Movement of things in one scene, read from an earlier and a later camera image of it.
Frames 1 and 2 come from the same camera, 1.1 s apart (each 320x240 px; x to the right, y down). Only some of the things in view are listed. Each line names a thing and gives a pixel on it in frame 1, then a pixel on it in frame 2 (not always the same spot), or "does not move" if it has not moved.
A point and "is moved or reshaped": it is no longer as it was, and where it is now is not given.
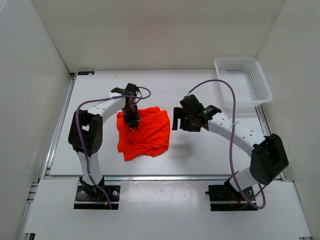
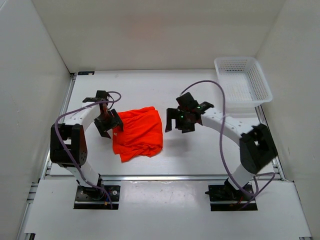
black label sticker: (85, 72) does not move
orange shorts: (151, 138) is moved or reshaped
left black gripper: (130, 122) to (115, 120)
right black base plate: (225, 198) does not move
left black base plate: (84, 199) does not move
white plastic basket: (245, 75) does not move
